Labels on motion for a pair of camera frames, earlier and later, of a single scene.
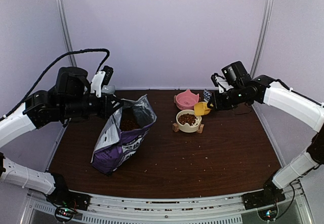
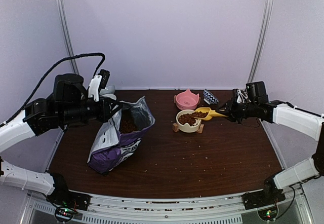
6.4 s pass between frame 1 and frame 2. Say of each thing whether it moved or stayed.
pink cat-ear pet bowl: stayed
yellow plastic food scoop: moved
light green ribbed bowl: stayed
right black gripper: moved
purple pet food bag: stayed
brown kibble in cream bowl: stayed
